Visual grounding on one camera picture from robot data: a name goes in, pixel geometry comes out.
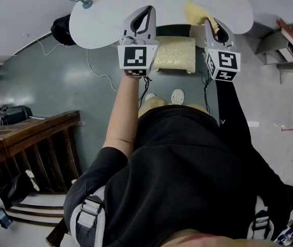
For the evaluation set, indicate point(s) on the red tape strip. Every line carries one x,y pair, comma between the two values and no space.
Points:
289,129

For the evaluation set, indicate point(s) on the gold upholstered stool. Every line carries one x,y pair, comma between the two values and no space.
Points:
174,53

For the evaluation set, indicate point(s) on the blue tape roll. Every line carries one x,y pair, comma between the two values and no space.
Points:
4,217

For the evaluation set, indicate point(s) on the black backpack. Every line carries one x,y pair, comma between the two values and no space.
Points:
61,30

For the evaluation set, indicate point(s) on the person's left forearm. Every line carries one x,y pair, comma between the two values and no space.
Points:
123,112

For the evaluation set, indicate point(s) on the person's right forearm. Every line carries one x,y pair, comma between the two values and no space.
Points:
231,107

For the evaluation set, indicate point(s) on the person's cream sneaker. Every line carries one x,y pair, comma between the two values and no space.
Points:
178,96
150,96

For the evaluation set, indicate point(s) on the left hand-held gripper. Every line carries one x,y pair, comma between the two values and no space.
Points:
136,58

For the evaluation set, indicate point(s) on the white platform with brown trim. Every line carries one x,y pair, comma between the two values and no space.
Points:
33,211

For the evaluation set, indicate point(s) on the person's right cream sneaker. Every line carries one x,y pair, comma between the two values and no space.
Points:
178,96

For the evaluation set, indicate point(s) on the grey shelf unit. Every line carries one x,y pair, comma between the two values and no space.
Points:
272,48

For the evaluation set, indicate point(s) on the yellow wiping cloth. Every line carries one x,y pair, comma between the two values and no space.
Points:
195,13

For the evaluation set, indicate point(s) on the person's khaki shorts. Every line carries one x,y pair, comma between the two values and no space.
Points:
154,104

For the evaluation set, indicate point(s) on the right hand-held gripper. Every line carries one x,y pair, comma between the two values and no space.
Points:
226,60

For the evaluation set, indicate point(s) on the dark wooden slatted railing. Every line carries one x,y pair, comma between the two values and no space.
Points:
33,132

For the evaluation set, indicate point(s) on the white oval table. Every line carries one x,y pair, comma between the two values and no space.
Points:
167,6

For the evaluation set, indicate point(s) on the person's left cream sneaker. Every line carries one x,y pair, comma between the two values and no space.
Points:
150,96

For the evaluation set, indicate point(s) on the person's black shirt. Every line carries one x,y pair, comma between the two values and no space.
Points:
177,176

